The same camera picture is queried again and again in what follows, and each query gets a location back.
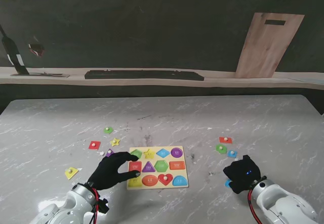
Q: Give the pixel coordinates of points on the green hexagon puzzle piece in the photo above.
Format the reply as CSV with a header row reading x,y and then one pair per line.
x,y
221,150

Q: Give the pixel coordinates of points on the yellow star puzzle piece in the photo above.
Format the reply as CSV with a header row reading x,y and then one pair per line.
x,y
115,142

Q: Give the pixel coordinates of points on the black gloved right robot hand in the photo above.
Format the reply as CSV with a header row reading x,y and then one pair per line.
x,y
243,176

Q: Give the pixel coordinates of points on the orange-red rectangle puzzle piece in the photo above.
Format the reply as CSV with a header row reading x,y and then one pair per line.
x,y
225,140

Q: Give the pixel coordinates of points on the blue semicircle puzzle piece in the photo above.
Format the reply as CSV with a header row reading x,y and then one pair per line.
x,y
227,183

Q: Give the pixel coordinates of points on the green trapezoid puzzle piece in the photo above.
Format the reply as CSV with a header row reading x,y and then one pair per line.
x,y
108,131

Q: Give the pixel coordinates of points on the dark wine bottle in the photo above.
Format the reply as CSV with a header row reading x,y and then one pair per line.
x,y
14,54

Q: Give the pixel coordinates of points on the blue diamond puzzle piece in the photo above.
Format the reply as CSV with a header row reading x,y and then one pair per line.
x,y
232,154

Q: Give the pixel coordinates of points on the red square puzzle piece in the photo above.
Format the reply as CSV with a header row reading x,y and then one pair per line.
x,y
94,145

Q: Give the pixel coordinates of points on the light wooden shelf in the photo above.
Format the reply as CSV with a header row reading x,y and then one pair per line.
x,y
227,82

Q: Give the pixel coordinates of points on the red heart puzzle piece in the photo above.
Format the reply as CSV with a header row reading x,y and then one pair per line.
x,y
163,180

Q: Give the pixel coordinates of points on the wooden cutting board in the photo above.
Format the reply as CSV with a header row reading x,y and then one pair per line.
x,y
265,49

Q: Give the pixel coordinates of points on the yellow pentagon puzzle piece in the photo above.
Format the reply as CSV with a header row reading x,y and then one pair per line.
x,y
71,173

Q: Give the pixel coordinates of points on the red wine glass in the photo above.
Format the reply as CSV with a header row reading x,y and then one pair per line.
x,y
36,49

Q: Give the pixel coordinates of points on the long black tray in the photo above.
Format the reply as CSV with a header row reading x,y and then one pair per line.
x,y
141,74

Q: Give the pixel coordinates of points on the thin flat serving board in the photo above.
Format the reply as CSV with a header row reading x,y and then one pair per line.
x,y
60,76

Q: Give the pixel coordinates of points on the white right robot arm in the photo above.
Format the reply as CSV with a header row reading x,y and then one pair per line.
x,y
283,206

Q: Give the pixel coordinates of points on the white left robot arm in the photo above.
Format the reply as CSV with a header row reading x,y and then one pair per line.
x,y
65,206

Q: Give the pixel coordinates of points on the yellow wooden shape puzzle board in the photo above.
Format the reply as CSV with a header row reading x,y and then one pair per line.
x,y
177,166

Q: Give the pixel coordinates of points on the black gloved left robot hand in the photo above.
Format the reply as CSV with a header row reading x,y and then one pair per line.
x,y
107,173

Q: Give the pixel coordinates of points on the purple triangle puzzle piece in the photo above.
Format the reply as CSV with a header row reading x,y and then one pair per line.
x,y
109,154

